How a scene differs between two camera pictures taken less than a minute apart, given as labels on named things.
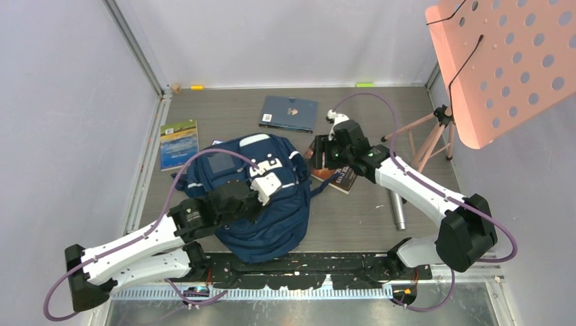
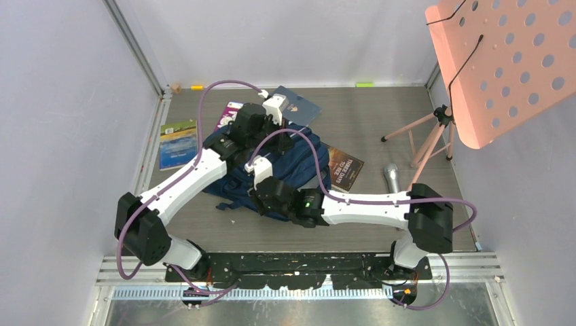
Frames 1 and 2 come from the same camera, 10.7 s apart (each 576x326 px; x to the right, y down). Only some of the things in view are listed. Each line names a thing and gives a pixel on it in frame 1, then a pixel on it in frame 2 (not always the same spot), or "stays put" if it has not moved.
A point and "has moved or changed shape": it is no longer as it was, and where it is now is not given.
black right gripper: x=323 y=145 to x=261 y=208
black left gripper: x=259 y=208 to x=284 y=142
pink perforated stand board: x=505 y=61 stays put
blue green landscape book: x=178 y=142 stays put
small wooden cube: x=176 y=88 stays put
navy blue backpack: x=280 y=229 has moved or changed shape
